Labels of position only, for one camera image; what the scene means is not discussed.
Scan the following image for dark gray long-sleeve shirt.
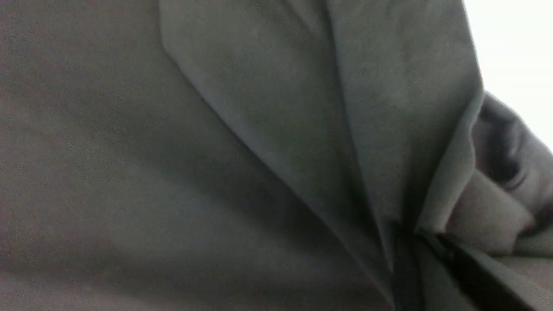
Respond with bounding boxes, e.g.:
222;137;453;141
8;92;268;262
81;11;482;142
0;0;552;311

